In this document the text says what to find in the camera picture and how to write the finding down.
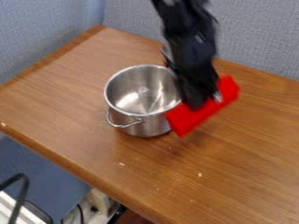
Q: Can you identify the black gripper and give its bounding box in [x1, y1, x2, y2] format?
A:
[151, 0, 223, 110]

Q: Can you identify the red plastic block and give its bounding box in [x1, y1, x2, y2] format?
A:
[165, 75, 241, 137]

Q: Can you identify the stainless steel pot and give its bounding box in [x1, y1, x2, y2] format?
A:
[104, 64, 182, 137]

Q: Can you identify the white clutter under table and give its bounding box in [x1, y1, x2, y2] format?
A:
[60, 189, 122, 224]

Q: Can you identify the white ribbed appliance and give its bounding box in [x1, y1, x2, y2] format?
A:
[0, 192, 52, 224]

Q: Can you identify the black cable loop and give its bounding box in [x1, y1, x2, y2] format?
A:
[0, 172, 31, 224]

